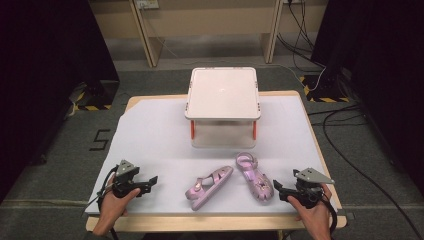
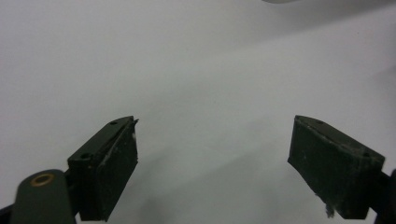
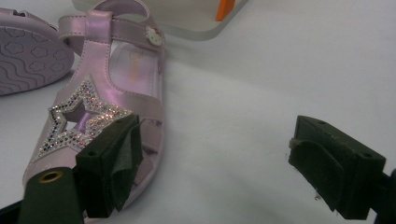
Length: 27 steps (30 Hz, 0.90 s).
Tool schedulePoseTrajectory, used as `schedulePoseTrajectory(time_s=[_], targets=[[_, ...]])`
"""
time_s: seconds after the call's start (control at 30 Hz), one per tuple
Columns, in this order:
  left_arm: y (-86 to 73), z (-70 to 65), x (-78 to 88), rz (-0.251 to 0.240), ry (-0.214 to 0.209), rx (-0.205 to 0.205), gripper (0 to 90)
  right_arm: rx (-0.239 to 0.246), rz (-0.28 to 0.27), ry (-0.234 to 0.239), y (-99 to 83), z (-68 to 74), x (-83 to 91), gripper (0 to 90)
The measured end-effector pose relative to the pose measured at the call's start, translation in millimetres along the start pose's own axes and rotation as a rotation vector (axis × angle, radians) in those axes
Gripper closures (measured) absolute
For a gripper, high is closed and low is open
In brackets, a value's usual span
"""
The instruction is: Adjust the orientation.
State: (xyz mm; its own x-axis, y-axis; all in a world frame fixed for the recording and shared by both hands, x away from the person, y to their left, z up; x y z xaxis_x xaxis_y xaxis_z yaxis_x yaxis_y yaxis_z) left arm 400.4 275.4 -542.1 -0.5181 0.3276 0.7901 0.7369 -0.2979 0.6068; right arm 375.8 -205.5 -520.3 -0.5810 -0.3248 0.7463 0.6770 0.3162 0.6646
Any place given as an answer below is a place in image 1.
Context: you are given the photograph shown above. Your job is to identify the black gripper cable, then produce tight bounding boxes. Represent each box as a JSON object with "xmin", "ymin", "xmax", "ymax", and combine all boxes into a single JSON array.
[
  {"xmin": 321, "ymin": 196, "xmax": 338, "ymax": 236},
  {"xmin": 84, "ymin": 165, "xmax": 120, "ymax": 240}
]

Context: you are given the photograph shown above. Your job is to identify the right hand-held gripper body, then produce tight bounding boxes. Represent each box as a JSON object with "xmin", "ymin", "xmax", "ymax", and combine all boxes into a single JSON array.
[{"xmin": 289, "ymin": 167, "xmax": 335, "ymax": 210}]

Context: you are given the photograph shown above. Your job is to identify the black cable bundle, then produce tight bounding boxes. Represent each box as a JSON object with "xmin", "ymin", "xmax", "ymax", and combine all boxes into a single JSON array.
[{"xmin": 276, "ymin": 0, "xmax": 326, "ymax": 69}]

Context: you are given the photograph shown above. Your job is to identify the purple child sandal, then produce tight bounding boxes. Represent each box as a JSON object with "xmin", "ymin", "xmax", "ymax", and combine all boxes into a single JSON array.
[
  {"xmin": 235, "ymin": 151, "xmax": 275, "ymax": 204},
  {"xmin": 184, "ymin": 165, "xmax": 234, "ymax": 212}
]

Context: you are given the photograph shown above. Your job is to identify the black stand base striped tape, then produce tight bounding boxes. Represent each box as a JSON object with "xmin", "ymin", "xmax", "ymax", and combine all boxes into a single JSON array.
[
  {"xmin": 299, "ymin": 74, "xmax": 351, "ymax": 104},
  {"xmin": 71, "ymin": 79, "xmax": 121, "ymax": 112}
]

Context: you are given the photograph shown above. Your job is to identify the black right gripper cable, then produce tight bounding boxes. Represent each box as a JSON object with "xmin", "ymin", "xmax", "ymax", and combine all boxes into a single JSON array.
[{"xmin": 321, "ymin": 196, "xmax": 338, "ymax": 236}]

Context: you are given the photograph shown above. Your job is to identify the white two-tier shoe rack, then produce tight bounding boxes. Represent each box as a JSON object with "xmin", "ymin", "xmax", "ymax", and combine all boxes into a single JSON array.
[{"xmin": 184, "ymin": 66, "xmax": 262, "ymax": 149}]

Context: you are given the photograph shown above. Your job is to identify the person's right hand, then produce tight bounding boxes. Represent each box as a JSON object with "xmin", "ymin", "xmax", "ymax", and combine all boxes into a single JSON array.
[{"xmin": 288, "ymin": 184, "xmax": 333, "ymax": 234}]

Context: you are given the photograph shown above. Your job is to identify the black curtain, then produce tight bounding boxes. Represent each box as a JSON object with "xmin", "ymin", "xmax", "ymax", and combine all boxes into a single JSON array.
[
  {"xmin": 311, "ymin": 0, "xmax": 424, "ymax": 198},
  {"xmin": 0, "ymin": 0, "xmax": 120, "ymax": 203}
]

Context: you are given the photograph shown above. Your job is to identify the white wall socket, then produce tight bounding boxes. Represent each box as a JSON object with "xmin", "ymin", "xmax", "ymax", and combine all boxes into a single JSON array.
[{"xmin": 135, "ymin": 0, "xmax": 160, "ymax": 10}]

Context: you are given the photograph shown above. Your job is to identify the person's left hand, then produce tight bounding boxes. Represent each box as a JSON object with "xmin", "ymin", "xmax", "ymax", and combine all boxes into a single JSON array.
[{"xmin": 99, "ymin": 176, "xmax": 142, "ymax": 225}]

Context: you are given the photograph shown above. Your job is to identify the white table mat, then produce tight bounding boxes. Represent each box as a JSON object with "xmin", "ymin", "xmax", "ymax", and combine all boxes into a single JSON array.
[{"xmin": 84, "ymin": 95, "xmax": 338, "ymax": 215}]

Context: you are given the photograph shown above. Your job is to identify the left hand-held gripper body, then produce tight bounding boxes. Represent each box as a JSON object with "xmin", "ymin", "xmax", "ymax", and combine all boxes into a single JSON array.
[{"xmin": 111, "ymin": 159, "xmax": 141, "ymax": 200}]

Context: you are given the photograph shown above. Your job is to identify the black floor cables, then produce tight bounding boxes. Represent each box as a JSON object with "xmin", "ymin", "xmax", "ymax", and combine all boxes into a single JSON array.
[{"xmin": 308, "ymin": 104, "xmax": 424, "ymax": 240}]

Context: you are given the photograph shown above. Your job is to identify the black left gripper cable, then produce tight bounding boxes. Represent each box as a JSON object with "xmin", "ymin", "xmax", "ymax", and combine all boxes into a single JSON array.
[{"xmin": 84, "ymin": 165, "xmax": 120, "ymax": 240}]

